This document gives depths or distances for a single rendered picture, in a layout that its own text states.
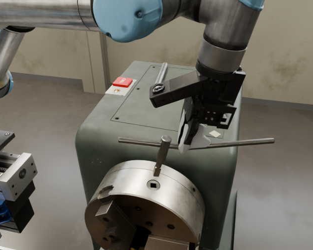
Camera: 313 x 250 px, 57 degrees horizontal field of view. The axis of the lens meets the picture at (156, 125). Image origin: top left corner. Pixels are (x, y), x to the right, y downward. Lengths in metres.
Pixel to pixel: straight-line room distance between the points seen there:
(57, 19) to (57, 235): 1.89
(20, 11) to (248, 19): 0.35
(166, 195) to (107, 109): 0.39
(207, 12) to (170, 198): 0.43
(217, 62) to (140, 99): 0.56
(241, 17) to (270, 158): 2.44
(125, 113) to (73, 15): 0.54
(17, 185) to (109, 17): 0.76
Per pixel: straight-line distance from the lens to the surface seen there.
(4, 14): 0.56
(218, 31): 0.48
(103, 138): 0.86
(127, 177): 0.74
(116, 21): 0.38
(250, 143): 0.66
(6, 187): 1.02
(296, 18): 3.31
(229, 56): 0.49
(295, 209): 2.49
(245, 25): 0.48
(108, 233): 0.74
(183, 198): 0.74
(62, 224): 2.28
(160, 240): 0.78
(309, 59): 3.48
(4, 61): 0.92
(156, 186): 0.72
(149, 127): 0.87
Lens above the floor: 1.75
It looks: 35 degrees down
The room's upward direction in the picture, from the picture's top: straight up
